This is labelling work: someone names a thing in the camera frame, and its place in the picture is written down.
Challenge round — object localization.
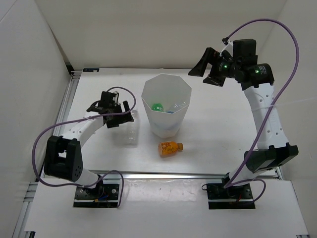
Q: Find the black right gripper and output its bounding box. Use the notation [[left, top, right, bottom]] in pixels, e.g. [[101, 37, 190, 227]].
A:
[[188, 48, 240, 87]]

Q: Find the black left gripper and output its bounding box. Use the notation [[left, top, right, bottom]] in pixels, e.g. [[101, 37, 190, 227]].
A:
[[106, 100, 134, 128]]

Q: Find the clear unlabelled plastic bottle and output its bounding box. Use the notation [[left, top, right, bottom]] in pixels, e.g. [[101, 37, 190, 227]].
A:
[[124, 110, 140, 147]]

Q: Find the green plastic soda bottle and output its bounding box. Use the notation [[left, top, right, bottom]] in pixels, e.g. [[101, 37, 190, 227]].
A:
[[151, 103, 164, 112]]

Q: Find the blue label clear plastic bottle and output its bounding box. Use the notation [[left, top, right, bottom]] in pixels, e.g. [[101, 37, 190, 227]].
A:
[[165, 102, 187, 114]]

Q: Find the orange plastic bottle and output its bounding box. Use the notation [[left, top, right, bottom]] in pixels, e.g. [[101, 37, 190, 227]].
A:
[[158, 141, 184, 157]]

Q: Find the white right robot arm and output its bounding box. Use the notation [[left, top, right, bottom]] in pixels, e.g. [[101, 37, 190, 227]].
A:
[[188, 39, 299, 198]]

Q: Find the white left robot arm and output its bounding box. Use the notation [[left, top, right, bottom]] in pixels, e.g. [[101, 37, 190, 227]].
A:
[[44, 91, 134, 198]]

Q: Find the white octagonal bin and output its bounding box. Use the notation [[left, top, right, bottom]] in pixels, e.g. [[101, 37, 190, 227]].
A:
[[141, 74, 192, 138]]

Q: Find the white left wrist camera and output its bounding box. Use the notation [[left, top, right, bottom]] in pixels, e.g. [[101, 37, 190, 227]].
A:
[[110, 91, 119, 104]]

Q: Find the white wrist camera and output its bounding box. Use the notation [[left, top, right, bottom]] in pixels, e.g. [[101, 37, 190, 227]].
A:
[[222, 37, 233, 52], [110, 91, 119, 104]]

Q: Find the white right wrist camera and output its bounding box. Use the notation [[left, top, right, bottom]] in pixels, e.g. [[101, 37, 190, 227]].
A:
[[222, 37, 233, 52]]

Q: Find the aluminium table edge rail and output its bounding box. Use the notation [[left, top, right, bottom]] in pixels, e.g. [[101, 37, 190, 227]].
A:
[[37, 63, 283, 180]]

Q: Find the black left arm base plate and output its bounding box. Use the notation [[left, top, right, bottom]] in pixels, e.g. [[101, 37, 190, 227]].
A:
[[73, 180, 122, 208]]

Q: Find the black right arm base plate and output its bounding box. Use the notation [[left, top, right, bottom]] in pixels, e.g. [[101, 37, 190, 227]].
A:
[[202, 183, 255, 210]]

